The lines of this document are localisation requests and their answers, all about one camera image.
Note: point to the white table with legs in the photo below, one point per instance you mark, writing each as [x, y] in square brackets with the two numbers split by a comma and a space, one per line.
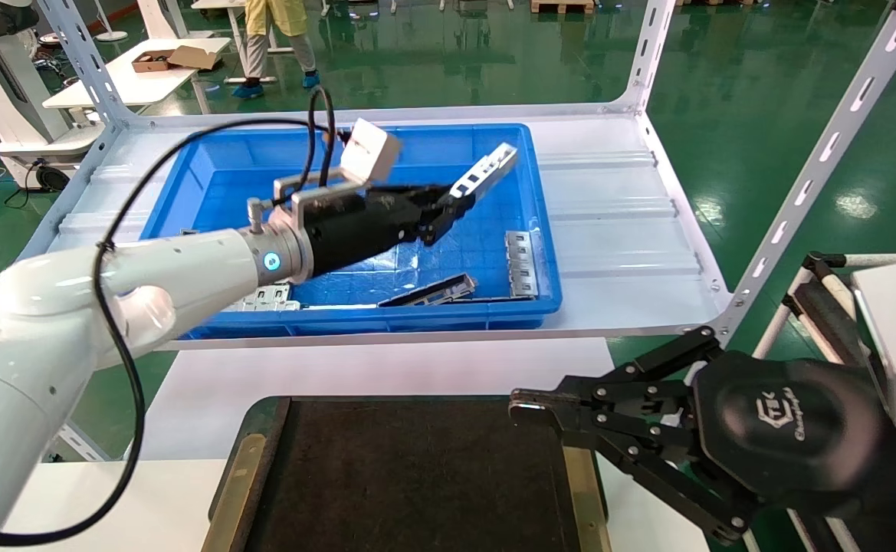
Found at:
[218, 6]

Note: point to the white table with box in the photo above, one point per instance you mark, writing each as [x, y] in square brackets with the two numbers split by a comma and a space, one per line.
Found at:
[137, 84]

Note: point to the dark long metal part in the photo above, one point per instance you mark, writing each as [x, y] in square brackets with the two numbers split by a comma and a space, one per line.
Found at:
[432, 291]

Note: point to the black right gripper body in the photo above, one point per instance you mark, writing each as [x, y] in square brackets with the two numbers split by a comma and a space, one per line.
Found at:
[785, 429]

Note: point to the white robot machine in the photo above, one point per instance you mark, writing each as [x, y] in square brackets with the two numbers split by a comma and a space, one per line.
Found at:
[3, 100]

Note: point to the black container tray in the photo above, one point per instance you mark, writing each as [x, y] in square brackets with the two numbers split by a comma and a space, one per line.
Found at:
[417, 475]

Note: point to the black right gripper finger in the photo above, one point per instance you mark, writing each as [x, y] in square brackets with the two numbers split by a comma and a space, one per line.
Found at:
[647, 468]
[631, 383]

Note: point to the silver slotted metal bracket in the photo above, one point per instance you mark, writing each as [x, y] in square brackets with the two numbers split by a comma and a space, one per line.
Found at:
[521, 264]

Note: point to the white metal shelf rack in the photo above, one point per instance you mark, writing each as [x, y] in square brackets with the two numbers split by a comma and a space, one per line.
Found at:
[616, 230]

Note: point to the silver perforated metal part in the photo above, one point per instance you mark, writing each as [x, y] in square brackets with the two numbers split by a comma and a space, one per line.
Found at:
[486, 170]

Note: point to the person in yellow top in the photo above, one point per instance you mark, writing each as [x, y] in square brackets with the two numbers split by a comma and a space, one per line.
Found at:
[275, 23]

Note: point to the open cardboard box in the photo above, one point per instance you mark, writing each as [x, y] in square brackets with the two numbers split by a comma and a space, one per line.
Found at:
[175, 58]

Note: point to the wooden pallet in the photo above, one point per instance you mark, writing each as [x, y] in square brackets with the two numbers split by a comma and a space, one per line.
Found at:
[562, 6]

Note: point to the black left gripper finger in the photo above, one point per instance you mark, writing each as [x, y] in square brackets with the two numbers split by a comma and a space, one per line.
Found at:
[440, 226]
[444, 195]

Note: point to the blue plastic bin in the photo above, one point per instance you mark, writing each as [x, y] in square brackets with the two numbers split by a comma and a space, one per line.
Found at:
[432, 318]

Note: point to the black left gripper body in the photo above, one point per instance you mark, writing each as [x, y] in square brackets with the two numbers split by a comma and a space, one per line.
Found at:
[356, 226]

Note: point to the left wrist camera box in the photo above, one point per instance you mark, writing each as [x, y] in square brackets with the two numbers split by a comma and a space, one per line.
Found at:
[371, 149]

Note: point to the white pole stand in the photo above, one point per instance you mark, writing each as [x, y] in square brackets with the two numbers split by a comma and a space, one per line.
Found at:
[110, 34]

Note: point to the white pedestal column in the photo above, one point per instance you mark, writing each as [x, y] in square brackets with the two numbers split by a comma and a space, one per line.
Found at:
[160, 19]

